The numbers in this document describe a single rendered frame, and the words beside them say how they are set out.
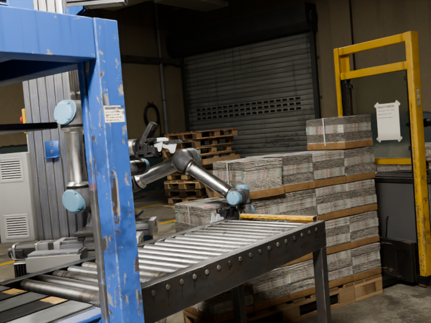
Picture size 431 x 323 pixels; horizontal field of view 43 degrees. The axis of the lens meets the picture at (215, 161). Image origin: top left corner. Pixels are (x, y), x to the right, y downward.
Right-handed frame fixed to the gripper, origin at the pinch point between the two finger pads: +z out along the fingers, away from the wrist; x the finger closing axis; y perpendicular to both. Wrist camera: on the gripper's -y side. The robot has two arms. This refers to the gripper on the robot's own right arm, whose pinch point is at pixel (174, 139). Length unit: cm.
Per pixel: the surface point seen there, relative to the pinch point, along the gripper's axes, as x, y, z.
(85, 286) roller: 63, 53, 5
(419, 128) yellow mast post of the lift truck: -211, -22, 71
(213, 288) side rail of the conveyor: 30, 57, 34
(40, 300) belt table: 81, 55, 4
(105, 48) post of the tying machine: 99, -11, 43
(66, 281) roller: 61, 53, -5
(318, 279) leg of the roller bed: -50, 64, 47
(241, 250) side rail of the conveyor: 13, 46, 37
